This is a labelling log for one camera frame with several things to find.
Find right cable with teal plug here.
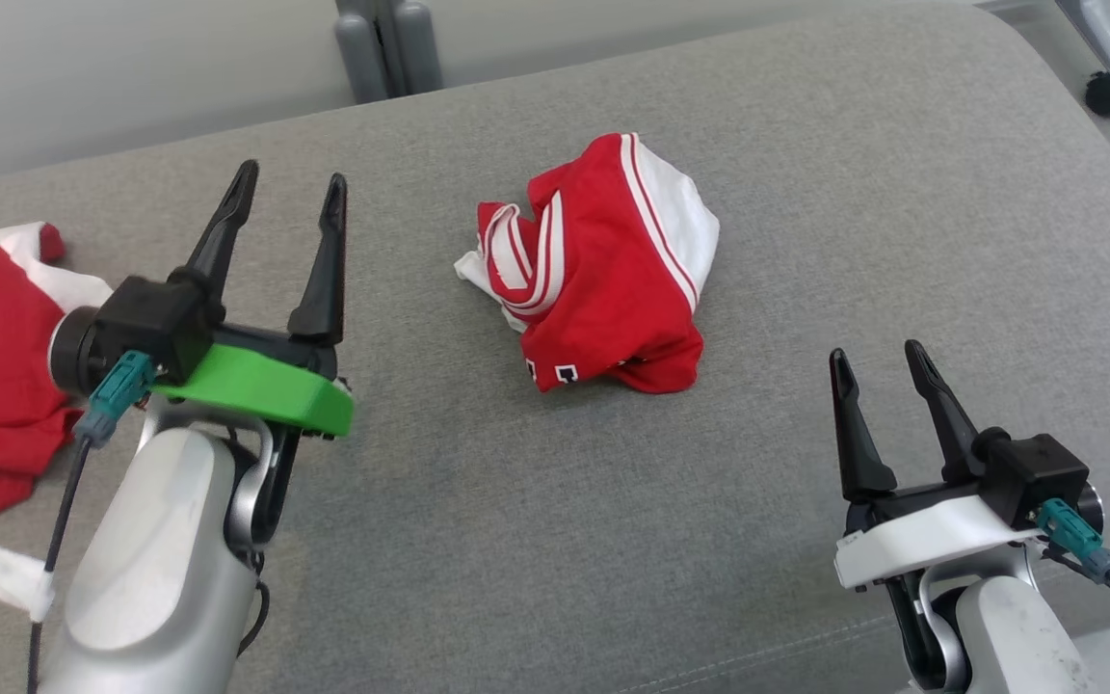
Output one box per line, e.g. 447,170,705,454
1035,498,1110,676

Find grey partition leg with caster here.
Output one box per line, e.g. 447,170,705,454
1054,0,1110,120

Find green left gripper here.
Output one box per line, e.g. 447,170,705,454
150,160,356,441

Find left cable with teal plug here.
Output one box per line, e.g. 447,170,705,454
25,350,157,694

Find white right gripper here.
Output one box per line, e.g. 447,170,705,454
830,338,1047,590

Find red white jersey shirt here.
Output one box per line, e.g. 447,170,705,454
454,132,722,395

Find cable with teal plug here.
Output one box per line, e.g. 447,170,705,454
25,350,157,694
1035,498,1110,676

